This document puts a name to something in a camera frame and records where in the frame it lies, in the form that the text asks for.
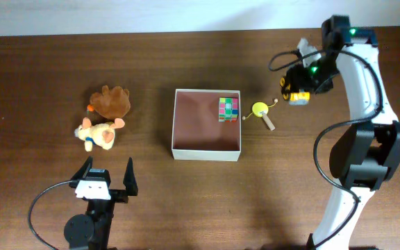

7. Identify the brown plush toy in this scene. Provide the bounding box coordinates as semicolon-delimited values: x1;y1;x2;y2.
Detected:
87;85;131;119

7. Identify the white box with maroon interior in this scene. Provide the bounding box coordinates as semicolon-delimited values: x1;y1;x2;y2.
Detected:
171;89;242;162

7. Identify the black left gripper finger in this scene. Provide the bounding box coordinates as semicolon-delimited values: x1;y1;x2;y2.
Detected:
123;157;138;196
70;156;93;181

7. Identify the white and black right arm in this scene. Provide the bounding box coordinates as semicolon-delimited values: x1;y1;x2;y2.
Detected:
280;15;400;249

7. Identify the yellow wooden rattle drum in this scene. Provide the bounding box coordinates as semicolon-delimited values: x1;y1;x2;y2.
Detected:
242;99;278;131

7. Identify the cream plush mouse toy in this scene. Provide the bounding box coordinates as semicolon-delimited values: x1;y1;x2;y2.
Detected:
74;117;125;152

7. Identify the yellow and grey toy truck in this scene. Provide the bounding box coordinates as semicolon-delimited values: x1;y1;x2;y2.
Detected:
280;77;310;106

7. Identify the colourful puzzle cube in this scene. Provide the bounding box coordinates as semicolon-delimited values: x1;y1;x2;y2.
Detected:
218;97;239;122

